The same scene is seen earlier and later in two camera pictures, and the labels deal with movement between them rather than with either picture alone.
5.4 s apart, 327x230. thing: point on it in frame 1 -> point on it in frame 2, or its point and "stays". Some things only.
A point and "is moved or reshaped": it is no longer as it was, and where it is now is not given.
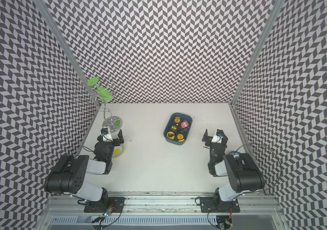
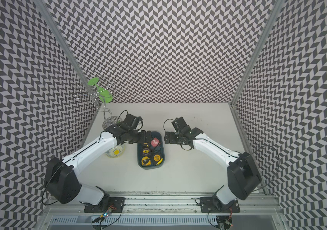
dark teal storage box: [178, 129] -> [151, 155]
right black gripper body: [212, 144] -> [176, 138]
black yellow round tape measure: [173, 128] -> [145, 151]
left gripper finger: [121, 137] -> [149, 135]
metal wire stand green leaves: [92, 92] stays
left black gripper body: [111, 144] -> [136, 136]
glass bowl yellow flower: [118, 150] stays
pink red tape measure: [184, 124] -> [155, 142]
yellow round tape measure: [180, 137] is moved or reshaped
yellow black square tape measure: [170, 135] is moved or reshaped
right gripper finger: [206, 139] -> [166, 136]
